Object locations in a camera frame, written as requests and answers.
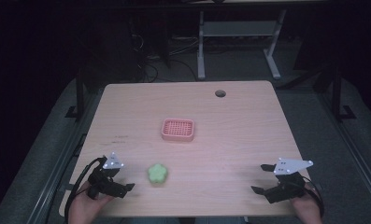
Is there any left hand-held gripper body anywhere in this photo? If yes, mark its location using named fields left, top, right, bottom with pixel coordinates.
left=86, top=151, right=128, bottom=201

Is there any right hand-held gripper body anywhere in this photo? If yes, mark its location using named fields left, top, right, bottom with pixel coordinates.
left=263, top=157, right=315, bottom=205

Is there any person's right hand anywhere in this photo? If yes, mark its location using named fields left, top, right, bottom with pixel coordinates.
left=289, top=183, right=324, bottom=224

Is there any person's left hand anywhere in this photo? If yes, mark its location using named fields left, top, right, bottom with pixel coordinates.
left=68, top=181, right=113, bottom=224

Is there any green flower-shaped soap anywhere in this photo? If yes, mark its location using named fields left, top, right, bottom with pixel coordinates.
left=147, top=163, right=170, bottom=187

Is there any pink slotted soap dish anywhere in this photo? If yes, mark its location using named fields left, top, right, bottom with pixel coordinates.
left=160, top=118, right=195, bottom=143

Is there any black metal stand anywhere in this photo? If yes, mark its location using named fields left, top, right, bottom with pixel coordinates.
left=329, top=63, right=357, bottom=120
left=64, top=66, right=88, bottom=120

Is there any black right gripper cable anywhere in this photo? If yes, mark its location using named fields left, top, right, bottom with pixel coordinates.
left=302, top=175, right=325, bottom=218

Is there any bundle of floor cables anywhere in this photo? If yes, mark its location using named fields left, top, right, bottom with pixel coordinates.
left=128, top=24, right=200, bottom=82

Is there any white metal desk frame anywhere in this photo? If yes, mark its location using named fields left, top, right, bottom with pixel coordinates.
left=196, top=8, right=288, bottom=80

